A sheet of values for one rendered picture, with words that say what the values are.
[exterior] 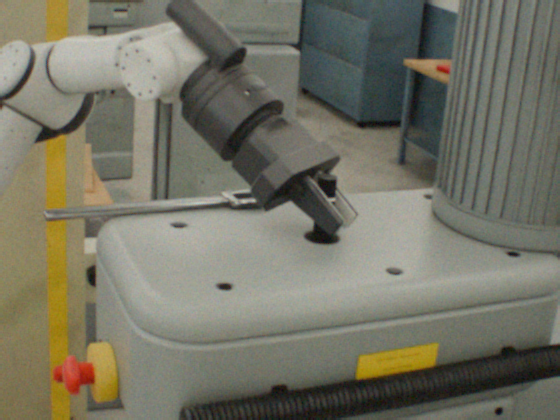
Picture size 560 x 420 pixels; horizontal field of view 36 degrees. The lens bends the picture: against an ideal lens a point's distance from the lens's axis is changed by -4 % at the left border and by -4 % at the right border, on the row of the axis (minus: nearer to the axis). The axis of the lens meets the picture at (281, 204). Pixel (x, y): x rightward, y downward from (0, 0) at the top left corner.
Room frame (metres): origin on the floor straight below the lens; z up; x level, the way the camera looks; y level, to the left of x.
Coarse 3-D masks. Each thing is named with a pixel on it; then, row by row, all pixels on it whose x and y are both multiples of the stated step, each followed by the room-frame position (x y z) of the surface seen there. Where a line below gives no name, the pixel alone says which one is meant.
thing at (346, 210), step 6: (318, 174) 0.88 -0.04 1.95; (336, 192) 0.86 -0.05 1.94; (336, 198) 0.86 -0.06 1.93; (342, 198) 0.86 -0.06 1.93; (336, 204) 0.86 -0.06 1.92; (342, 204) 0.86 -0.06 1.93; (348, 204) 0.86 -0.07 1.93; (342, 210) 0.86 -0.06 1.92; (348, 210) 0.85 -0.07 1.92; (354, 210) 0.86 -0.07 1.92; (342, 216) 0.86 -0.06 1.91; (348, 216) 0.85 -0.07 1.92; (354, 216) 0.85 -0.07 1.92; (348, 222) 0.85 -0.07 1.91
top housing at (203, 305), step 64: (384, 192) 1.01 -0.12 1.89; (128, 256) 0.77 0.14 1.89; (192, 256) 0.78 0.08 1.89; (256, 256) 0.79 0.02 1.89; (320, 256) 0.81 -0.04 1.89; (384, 256) 0.82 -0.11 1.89; (448, 256) 0.83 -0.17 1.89; (512, 256) 0.85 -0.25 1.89; (128, 320) 0.71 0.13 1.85; (192, 320) 0.67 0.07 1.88; (256, 320) 0.69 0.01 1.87; (320, 320) 0.72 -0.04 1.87; (384, 320) 0.75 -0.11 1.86; (448, 320) 0.77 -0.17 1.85; (512, 320) 0.81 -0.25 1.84; (128, 384) 0.70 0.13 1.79; (192, 384) 0.67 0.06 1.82; (256, 384) 0.69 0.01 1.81; (320, 384) 0.72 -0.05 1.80
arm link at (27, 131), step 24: (24, 48) 1.07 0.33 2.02; (0, 72) 1.06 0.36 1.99; (24, 72) 1.05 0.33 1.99; (0, 96) 1.05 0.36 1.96; (0, 120) 1.07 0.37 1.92; (24, 120) 1.08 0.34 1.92; (0, 144) 1.06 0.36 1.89; (24, 144) 1.08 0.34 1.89; (0, 168) 1.06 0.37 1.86; (0, 192) 1.07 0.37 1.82
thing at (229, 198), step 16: (224, 192) 0.94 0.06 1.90; (240, 192) 0.95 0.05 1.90; (64, 208) 0.85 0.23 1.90; (80, 208) 0.86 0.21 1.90; (96, 208) 0.86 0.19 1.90; (112, 208) 0.87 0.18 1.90; (128, 208) 0.87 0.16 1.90; (144, 208) 0.88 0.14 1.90; (160, 208) 0.88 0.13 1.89; (176, 208) 0.89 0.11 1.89; (192, 208) 0.90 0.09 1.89; (240, 208) 0.92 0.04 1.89
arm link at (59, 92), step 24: (48, 48) 1.08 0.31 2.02; (72, 48) 1.05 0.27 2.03; (96, 48) 1.02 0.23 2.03; (48, 72) 1.07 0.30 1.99; (72, 72) 1.03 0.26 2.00; (96, 72) 1.01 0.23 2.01; (24, 96) 1.05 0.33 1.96; (48, 96) 1.07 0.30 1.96; (72, 96) 1.09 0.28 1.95; (48, 120) 1.09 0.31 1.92; (72, 120) 1.10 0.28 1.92
